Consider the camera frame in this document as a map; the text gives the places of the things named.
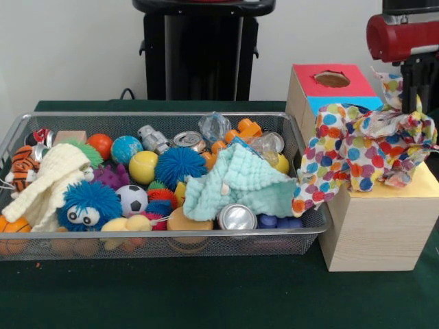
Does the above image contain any wooden box with three holes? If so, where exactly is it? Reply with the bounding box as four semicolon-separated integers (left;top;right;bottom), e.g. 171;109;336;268
285;63;439;273

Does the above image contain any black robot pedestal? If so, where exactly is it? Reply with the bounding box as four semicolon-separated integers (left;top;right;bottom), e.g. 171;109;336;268
132;0;277;101

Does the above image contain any silver toy robot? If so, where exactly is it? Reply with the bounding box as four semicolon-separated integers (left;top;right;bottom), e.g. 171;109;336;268
137;123;171;154

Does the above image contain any small polka-dot paper napkin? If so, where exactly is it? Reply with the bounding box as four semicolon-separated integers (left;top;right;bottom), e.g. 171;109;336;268
346;66;439;162

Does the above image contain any blue globe ball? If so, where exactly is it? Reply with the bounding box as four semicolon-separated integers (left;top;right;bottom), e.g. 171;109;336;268
110;135;143;165

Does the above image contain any yellow tennis ball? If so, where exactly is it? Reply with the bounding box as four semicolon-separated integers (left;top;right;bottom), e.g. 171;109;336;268
128;150;159;185

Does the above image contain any silver drink can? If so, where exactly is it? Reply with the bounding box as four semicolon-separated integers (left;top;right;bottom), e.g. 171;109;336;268
217;202;258;230

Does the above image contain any large polka-dot paper napkin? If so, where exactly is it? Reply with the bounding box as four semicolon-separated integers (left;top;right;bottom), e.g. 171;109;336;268
292;102;429;217

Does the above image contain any blue spiky ball with eyes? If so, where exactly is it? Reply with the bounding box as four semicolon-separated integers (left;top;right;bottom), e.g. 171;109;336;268
56;181;123;233

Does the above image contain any mint green cloth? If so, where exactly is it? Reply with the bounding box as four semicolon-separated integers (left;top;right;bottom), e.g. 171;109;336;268
182;143;298;221

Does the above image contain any cream knitted cloth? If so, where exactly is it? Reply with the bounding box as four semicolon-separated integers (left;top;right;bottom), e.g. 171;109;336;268
1;143;94;233

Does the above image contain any dark green table cloth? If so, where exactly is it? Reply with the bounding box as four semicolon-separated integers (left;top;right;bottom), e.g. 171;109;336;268
0;99;439;329

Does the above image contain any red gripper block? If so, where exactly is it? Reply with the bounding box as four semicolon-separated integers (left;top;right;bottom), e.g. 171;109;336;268
366;13;439;114

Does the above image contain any silver mesh bin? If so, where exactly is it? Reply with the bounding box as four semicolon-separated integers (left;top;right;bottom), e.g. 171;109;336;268
0;111;333;262

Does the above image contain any orange rubber ball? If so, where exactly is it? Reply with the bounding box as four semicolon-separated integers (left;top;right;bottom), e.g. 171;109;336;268
87;133;114;160

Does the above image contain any small soccer ball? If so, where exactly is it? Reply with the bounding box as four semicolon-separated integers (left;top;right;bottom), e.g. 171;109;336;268
115;185;148;218

